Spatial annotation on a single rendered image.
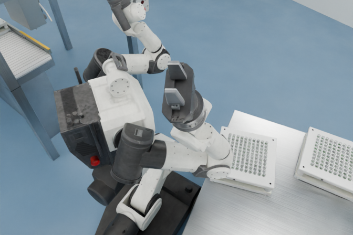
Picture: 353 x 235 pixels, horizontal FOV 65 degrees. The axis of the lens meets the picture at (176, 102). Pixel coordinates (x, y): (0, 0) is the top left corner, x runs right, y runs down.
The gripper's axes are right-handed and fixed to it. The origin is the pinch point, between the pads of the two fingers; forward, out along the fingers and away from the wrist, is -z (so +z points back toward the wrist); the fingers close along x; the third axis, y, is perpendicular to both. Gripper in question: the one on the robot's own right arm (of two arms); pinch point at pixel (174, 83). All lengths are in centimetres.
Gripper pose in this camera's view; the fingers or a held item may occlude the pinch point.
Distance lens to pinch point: 50.8
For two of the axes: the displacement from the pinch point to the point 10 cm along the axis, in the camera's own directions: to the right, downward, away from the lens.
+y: 9.8, 0.2, -1.9
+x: 0.9, -9.3, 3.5
